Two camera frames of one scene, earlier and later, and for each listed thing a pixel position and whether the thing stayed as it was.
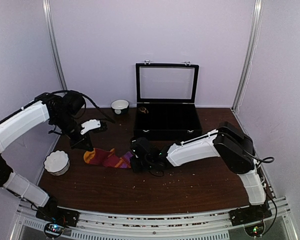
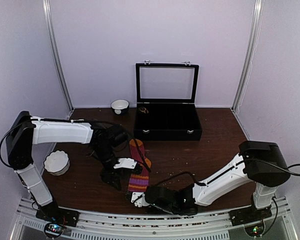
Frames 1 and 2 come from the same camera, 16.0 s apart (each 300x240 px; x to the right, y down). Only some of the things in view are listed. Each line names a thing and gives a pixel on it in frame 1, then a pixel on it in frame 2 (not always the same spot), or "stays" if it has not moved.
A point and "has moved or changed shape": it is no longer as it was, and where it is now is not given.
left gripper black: [81, 144] to [108, 176]
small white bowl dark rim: [120, 106] stays
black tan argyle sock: [143, 109] stays
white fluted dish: [57, 162] stays
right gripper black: [135, 167] to [148, 187]
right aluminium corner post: [251, 46] stays
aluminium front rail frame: [274, 217] stays
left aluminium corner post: [45, 6] stays
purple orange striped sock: [125, 161] has moved or changed shape
